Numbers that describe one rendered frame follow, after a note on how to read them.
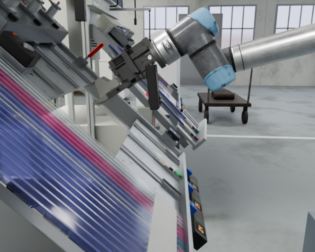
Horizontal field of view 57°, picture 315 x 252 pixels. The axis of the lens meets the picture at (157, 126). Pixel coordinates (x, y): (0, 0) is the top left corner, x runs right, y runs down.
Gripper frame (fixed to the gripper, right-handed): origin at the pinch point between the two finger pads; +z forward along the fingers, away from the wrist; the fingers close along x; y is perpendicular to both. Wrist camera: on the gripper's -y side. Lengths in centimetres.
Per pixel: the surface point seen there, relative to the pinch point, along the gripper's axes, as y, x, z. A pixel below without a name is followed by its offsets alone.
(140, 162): -16.9, 10.3, -3.1
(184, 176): -29.1, 1.4, -8.4
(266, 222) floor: -122, -94, -16
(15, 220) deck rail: -5.0, 49.0, -0.5
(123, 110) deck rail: -6.5, -19.0, 1.0
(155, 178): -21.6, 12.2, -4.5
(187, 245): -29.0, 30.3, -7.9
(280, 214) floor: -129, -104, -26
